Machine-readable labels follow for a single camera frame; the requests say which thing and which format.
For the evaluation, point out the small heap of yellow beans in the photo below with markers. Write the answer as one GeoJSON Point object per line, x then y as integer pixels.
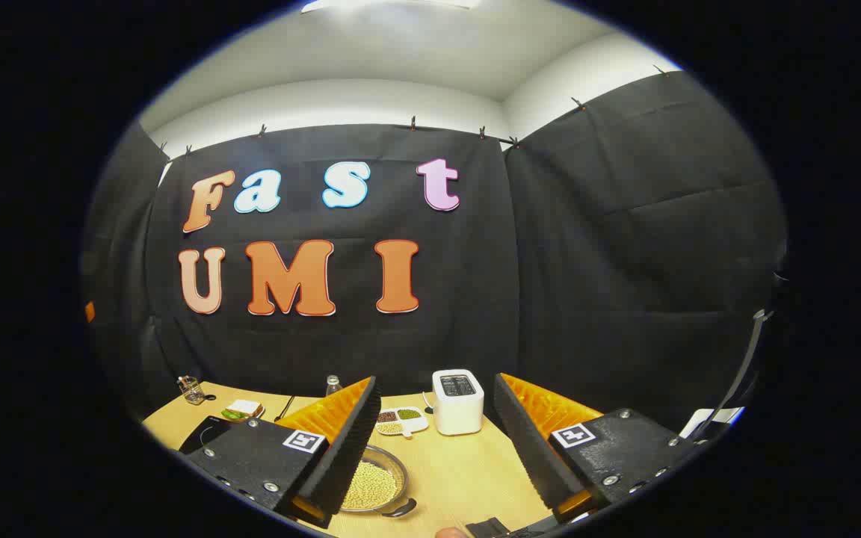
{"type": "Point", "coordinates": [389, 428]}

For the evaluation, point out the pile of yellow soybeans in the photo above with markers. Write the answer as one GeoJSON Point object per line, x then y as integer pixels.
{"type": "Point", "coordinates": [371, 486]}

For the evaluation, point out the plate with sandwich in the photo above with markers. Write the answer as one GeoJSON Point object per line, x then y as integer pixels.
{"type": "Point", "coordinates": [244, 409]}

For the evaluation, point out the black plastic holder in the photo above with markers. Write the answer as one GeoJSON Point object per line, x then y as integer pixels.
{"type": "Point", "coordinates": [486, 527]}

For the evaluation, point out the grey metal bar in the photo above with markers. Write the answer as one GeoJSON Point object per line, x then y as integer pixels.
{"type": "Point", "coordinates": [750, 359]}

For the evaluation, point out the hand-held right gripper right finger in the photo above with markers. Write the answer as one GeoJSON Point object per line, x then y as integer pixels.
{"type": "Point", "coordinates": [528, 448]}

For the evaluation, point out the white toaster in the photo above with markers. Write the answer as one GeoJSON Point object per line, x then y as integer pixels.
{"type": "Point", "coordinates": [458, 407]}

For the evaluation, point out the clear plastic water bottle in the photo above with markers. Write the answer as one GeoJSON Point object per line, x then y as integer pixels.
{"type": "Point", "coordinates": [333, 387]}

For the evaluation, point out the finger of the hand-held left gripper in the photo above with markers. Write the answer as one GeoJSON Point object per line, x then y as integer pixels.
{"type": "Point", "coordinates": [90, 311]}

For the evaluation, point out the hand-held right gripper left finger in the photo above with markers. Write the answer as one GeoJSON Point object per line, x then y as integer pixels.
{"type": "Point", "coordinates": [344, 456]}

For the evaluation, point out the black induction cooktop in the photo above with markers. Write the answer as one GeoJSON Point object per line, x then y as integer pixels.
{"type": "Point", "coordinates": [202, 433]}

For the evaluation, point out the pile of green mung beans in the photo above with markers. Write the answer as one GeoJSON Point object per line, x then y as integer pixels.
{"type": "Point", "coordinates": [409, 413]}

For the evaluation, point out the white divided dish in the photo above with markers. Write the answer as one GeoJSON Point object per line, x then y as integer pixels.
{"type": "Point", "coordinates": [415, 424]}

